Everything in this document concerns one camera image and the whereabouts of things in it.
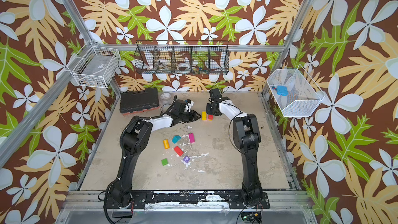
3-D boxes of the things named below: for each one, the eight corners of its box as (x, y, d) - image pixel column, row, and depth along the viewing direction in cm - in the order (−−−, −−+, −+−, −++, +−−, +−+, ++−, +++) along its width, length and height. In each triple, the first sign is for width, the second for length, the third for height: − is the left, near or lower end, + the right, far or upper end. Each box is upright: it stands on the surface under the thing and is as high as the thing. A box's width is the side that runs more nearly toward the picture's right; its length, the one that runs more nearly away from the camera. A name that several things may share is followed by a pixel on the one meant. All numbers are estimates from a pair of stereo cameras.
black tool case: (121, 116, 108) (118, 111, 104) (123, 96, 120) (120, 91, 116) (159, 109, 111) (158, 105, 107) (157, 90, 123) (156, 86, 119)
